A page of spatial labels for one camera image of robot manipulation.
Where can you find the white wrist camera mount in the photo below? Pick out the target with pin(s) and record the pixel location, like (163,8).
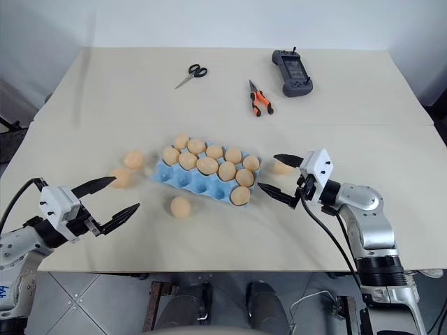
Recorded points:
(318,164)
(57,206)

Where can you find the orange black pliers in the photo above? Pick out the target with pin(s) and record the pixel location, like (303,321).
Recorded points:
(259,97)

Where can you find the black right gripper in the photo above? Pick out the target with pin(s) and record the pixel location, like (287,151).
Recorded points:
(306,186)

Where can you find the dark metal frame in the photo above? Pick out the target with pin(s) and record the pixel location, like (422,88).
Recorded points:
(10,139)

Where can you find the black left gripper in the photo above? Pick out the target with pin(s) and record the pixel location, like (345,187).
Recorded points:
(83,223)

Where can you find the rusty metal table leg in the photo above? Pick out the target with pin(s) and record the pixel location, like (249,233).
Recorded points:
(153,307)
(347,314)

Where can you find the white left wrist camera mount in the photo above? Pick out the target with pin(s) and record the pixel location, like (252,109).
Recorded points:
(57,206)

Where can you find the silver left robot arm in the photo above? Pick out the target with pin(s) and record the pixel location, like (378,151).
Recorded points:
(14,247)

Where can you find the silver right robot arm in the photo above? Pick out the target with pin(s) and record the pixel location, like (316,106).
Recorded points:
(365,200)

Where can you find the dark rounded shape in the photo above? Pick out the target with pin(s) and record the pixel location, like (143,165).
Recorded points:
(267,303)
(190,303)

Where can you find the tan egg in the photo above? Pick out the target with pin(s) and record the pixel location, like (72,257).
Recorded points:
(207,165)
(251,163)
(181,141)
(170,155)
(188,160)
(233,155)
(227,171)
(282,169)
(133,159)
(244,177)
(196,146)
(120,178)
(214,151)
(240,196)
(180,207)

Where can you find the blue egg tray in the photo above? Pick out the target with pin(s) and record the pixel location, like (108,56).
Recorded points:
(195,185)

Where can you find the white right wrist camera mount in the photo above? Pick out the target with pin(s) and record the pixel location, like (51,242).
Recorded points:
(318,164)

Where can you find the dark grey remote controller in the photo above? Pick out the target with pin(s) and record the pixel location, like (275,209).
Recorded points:
(292,73)

